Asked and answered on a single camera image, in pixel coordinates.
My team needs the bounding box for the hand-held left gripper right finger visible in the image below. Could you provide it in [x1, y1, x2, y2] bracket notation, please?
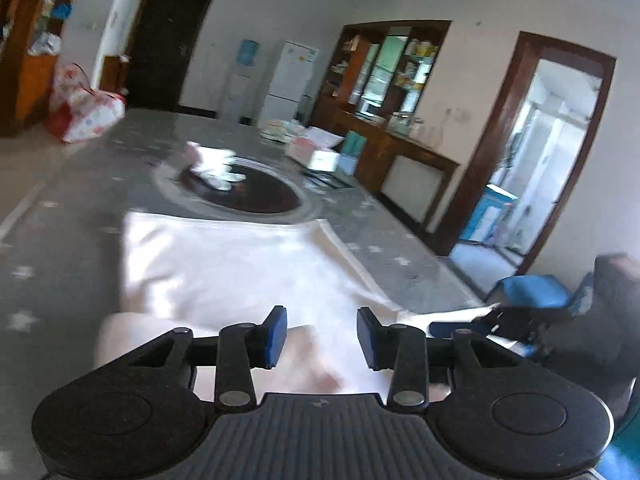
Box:
[356, 306, 506, 407]

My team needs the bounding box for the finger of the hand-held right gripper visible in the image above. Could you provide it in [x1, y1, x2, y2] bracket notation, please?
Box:
[429, 321, 488, 340]

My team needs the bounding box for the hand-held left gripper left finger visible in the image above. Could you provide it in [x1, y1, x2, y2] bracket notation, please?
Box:
[125, 306, 289, 408]

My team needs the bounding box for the cream fleece garment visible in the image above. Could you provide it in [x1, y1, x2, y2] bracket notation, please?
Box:
[95, 210, 531, 406]

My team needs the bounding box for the blue plastic stool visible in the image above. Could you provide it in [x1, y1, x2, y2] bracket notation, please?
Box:
[487, 272, 595, 313]

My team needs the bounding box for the blue and white cabinet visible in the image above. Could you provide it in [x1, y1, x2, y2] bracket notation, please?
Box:
[460, 184, 518, 247]

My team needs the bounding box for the round dark turntable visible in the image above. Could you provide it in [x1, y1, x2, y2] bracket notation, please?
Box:
[152, 152, 321, 223]

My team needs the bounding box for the teal stool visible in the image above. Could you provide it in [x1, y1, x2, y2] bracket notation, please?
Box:
[595, 410, 640, 480]

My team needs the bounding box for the pair of white gloves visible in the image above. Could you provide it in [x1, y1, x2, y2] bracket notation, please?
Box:
[186, 141, 247, 192]

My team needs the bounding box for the white tissue box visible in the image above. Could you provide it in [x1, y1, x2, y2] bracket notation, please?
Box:
[304, 127, 347, 173]

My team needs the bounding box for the wooden console table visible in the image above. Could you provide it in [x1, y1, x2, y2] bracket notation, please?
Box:
[330, 107, 461, 231]

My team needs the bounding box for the pink tissue packet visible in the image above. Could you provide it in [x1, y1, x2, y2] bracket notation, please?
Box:
[286, 136, 321, 164]

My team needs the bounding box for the teal box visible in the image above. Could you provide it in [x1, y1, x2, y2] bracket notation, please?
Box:
[337, 130, 367, 177]

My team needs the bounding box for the pale green cloth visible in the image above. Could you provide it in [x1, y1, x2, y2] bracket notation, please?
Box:
[261, 119, 304, 142]

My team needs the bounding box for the white water dispenser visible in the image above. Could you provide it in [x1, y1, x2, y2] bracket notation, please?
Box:
[220, 71, 254, 124]

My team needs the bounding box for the white refrigerator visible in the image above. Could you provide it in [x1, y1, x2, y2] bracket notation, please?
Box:
[257, 40, 321, 128]

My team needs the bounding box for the polka dot bag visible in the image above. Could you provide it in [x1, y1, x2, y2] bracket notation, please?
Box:
[47, 62, 127, 143]

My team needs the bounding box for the dark wooden door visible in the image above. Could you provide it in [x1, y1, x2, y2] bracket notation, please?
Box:
[125, 0, 217, 113]

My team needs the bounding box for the wooden shelf cabinet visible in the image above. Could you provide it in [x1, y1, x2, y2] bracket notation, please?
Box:
[0, 0, 88, 138]

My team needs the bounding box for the black rectangular frame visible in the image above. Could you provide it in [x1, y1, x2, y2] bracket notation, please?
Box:
[300, 167, 357, 192]

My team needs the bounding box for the wooden archway frame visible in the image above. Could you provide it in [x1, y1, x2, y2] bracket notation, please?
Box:
[437, 31, 617, 277]

